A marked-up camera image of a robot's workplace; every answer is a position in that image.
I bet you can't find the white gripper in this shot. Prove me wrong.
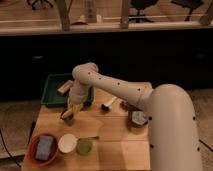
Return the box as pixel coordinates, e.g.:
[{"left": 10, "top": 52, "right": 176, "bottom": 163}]
[{"left": 68, "top": 81, "right": 89, "bottom": 105}]

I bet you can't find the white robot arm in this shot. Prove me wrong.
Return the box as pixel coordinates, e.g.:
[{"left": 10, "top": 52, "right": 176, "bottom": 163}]
[{"left": 71, "top": 62, "right": 203, "bottom": 171}]

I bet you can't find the small metal cup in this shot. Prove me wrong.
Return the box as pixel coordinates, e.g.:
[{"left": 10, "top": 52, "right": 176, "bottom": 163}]
[{"left": 61, "top": 115, "right": 74, "bottom": 126}]

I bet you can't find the white cup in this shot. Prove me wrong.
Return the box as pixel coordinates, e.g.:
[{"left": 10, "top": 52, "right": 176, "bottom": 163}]
[{"left": 58, "top": 134, "right": 77, "bottom": 154}]

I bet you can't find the green plastic tray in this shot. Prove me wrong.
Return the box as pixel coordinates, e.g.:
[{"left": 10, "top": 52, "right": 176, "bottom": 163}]
[{"left": 40, "top": 73, "right": 95, "bottom": 108}]

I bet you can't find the green spoon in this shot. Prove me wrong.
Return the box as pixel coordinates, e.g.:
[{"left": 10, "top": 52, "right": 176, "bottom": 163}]
[{"left": 76, "top": 136, "right": 99, "bottom": 155}]

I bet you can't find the blue sponge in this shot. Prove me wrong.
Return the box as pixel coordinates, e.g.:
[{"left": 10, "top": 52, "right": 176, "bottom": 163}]
[{"left": 35, "top": 135, "right": 53, "bottom": 161}]

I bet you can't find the brown bowl with cloth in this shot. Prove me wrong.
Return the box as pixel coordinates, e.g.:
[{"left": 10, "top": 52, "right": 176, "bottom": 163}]
[{"left": 127, "top": 109, "right": 148, "bottom": 128}]

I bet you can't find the red bowl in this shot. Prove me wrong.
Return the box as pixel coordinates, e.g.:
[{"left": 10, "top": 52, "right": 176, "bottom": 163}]
[{"left": 26, "top": 133, "right": 58, "bottom": 167}]

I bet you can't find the office chair left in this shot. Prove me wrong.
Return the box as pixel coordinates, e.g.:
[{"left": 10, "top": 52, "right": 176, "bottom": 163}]
[{"left": 26, "top": 0, "right": 54, "bottom": 10}]

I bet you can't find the office chair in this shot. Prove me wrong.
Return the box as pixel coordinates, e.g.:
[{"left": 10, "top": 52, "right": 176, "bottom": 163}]
[
  {"left": 26, "top": 0, "right": 54, "bottom": 10},
  {"left": 171, "top": 0, "right": 204, "bottom": 21},
  {"left": 129, "top": 0, "right": 158, "bottom": 23}
]

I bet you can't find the office chair middle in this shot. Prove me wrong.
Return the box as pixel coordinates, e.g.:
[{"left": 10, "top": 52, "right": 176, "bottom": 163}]
[{"left": 129, "top": 0, "right": 158, "bottom": 23}]

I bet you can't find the office chair right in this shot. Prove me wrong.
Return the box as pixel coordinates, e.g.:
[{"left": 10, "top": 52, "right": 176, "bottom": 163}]
[{"left": 171, "top": 0, "right": 204, "bottom": 21}]

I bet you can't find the white handled brush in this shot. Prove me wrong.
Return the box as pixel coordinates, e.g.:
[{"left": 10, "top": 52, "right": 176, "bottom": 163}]
[{"left": 101, "top": 97, "right": 116, "bottom": 111}]

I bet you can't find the black cable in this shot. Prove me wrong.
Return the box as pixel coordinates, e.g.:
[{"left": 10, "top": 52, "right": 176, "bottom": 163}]
[{"left": 0, "top": 129, "right": 22, "bottom": 169}]

